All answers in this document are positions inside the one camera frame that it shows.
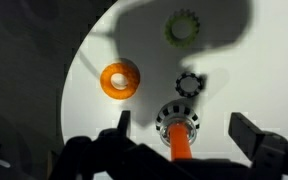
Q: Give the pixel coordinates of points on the orange rod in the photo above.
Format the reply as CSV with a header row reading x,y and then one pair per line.
x,y
180,143

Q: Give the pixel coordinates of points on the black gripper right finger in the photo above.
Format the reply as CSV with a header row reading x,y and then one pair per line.
x,y
247,135

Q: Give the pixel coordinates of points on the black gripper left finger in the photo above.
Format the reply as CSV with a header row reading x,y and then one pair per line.
x,y
124,123

